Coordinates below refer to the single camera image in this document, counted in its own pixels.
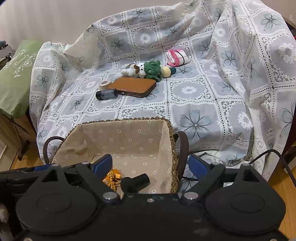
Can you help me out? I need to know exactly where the green embroidered pillow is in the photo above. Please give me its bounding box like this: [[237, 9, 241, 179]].
[[0, 40, 43, 118]]

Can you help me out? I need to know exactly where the pink white sock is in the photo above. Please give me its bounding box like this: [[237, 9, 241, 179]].
[[166, 49, 190, 67]]

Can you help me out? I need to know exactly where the dark teal bottle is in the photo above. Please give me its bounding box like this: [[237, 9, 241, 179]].
[[96, 89, 118, 100]]

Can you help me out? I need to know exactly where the black cylinder object in basket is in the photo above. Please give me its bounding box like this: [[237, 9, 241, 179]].
[[120, 173, 150, 193]]

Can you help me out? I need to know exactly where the yellow tassel ornament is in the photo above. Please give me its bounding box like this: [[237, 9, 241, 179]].
[[102, 169, 121, 192]]

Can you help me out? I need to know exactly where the floral lace sofa cover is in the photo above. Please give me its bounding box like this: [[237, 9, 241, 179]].
[[29, 1, 295, 179]]

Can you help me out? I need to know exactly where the brown leather case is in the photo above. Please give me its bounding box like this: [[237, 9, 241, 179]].
[[108, 77, 157, 98]]

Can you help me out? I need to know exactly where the beige tape roll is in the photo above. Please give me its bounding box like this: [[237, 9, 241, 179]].
[[98, 80, 111, 91]]

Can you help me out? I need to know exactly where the green white plush toy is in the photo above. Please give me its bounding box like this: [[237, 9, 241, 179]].
[[121, 60, 162, 82]]

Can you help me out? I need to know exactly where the wooden mushroom teal stem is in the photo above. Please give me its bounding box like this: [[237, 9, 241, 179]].
[[160, 66, 176, 78]]

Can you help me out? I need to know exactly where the woven basket with fabric liner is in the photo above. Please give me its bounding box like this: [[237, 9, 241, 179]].
[[43, 118, 189, 194]]

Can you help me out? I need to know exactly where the cardboard box with clutter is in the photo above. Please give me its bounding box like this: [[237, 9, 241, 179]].
[[0, 40, 13, 70]]

